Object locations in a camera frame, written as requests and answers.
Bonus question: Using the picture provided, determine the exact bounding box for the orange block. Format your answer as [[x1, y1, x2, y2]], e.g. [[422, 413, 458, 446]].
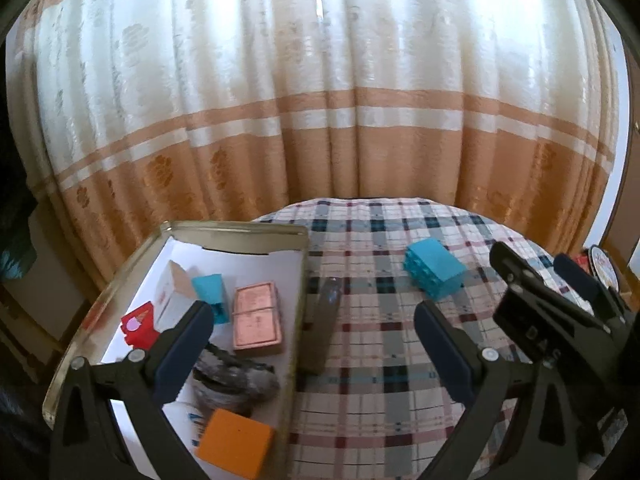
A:
[[195, 407, 277, 480]]

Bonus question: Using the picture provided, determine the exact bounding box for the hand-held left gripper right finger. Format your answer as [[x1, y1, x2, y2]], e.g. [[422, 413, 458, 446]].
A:
[[414, 300, 581, 480]]

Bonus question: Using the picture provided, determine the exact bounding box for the brown wooden furniture panel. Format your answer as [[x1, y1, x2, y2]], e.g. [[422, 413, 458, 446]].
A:
[[600, 120, 640, 281]]

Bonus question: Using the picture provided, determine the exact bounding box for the red block with ice-cream print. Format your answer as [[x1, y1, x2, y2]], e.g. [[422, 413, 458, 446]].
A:
[[121, 302, 162, 348]]

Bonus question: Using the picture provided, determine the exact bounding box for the copper-coloured box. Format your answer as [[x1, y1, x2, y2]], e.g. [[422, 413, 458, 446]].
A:
[[231, 282, 283, 358]]

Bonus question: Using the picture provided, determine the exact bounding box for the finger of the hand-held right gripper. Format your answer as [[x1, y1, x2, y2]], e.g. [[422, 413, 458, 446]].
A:
[[554, 254, 628, 332], [489, 241, 608, 366]]

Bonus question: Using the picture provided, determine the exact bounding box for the plaid tablecloth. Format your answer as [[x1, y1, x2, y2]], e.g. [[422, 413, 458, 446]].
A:
[[250, 197, 631, 480]]

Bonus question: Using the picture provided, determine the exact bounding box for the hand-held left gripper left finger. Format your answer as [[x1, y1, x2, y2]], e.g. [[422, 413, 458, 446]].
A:
[[50, 300, 216, 480]]

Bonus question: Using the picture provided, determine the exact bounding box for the rectangular metal tin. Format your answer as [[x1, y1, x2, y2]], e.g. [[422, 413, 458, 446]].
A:
[[42, 220, 310, 480]]

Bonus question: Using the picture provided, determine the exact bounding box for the small white bottle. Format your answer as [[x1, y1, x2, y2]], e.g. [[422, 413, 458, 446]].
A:
[[165, 402, 211, 448]]

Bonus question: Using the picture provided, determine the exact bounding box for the cream and orange curtain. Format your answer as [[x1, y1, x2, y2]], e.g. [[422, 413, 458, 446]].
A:
[[5, 0, 631, 286]]

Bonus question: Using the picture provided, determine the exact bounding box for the small blue block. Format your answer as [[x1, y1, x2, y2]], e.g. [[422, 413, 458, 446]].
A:
[[192, 274, 231, 325]]

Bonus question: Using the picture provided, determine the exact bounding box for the white paper tin liner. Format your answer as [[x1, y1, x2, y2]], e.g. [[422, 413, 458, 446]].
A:
[[100, 240, 306, 480]]

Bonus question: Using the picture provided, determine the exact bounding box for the large blue block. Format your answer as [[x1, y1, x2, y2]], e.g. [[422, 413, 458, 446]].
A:
[[404, 238, 467, 301]]

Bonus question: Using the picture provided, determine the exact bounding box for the grey stone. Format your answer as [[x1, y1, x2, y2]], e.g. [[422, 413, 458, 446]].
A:
[[192, 345, 281, 411]]

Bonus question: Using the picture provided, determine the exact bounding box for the white and beige box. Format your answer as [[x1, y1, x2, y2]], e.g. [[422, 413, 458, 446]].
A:
[[154, 260, 198, 331]]

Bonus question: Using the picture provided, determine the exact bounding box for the grey bar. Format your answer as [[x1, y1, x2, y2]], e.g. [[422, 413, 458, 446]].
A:
[[300, 276, 343, 376]]

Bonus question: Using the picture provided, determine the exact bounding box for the round white printed lid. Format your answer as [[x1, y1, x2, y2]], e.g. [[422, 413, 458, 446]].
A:
[[587, 245, 623, 291]]

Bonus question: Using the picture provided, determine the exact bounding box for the brown wooden cabinet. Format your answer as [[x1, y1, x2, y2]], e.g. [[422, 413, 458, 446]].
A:
[[0, 195, 108, 386]]

